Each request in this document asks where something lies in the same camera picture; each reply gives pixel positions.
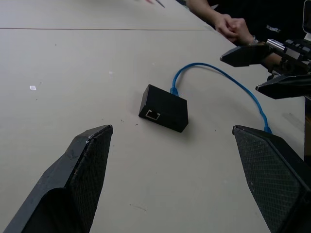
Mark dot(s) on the small white paper scrap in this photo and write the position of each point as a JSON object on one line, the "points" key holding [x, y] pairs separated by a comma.
{"points": [[32, 88]]}

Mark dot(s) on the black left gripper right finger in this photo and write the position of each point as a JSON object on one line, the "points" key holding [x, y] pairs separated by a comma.
{"points": [[272, 170]]}

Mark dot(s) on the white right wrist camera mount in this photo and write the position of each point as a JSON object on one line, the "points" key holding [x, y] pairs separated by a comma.
{"points": [[307, 17]]}

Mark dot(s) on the silver wristwatch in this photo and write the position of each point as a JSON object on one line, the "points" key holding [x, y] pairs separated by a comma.
{"points": [[253, 40]]}

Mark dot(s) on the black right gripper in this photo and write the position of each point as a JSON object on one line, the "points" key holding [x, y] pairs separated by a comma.
{"points": [[295, 57]]}

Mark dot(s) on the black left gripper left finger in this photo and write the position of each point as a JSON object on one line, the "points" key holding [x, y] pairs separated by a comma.
{"points": [[60, 184]]}

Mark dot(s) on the person's dark-clothed torso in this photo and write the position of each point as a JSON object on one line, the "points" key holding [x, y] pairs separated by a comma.
{"points": [[262, 14]]}

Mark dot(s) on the person's hand with wristwatch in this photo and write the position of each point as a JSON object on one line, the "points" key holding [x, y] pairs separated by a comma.
{"points": [[240, 30]]}

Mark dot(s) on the black network adapter box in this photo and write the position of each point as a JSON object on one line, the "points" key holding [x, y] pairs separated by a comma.
{"points": [[167, 106]]}

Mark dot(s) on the person's bare hand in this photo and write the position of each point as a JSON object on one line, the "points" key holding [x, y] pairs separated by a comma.
{"points": [[222, 24]]}

